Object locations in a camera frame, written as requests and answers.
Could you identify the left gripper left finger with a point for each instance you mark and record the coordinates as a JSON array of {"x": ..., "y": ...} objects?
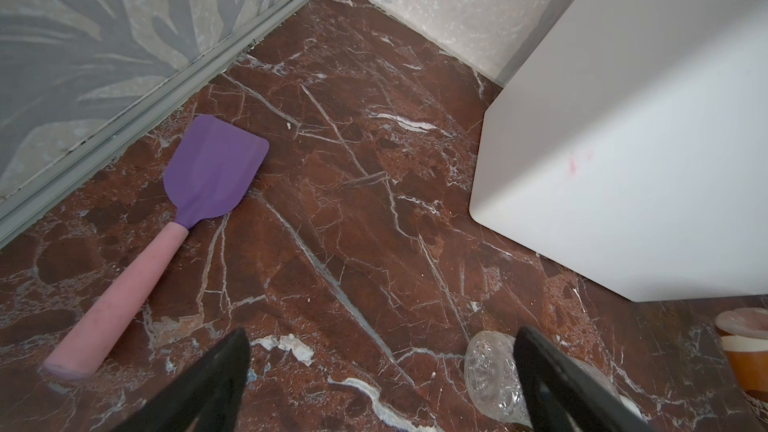
[{"x": 206, "y": 397}]

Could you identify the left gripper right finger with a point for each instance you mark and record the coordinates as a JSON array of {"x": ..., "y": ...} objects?
[{"x": 559, "y": 394}]

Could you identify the clear bottle white cap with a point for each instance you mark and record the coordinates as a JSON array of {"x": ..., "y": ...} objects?
[{"x": 493, "y": 384}]

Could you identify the white bin with green liner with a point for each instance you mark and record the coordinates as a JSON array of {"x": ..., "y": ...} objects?
[{"x": 631, "y": 147}]

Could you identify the purple spatula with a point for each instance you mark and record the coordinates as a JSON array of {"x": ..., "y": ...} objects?
[{"x": 207, "y": 177}]

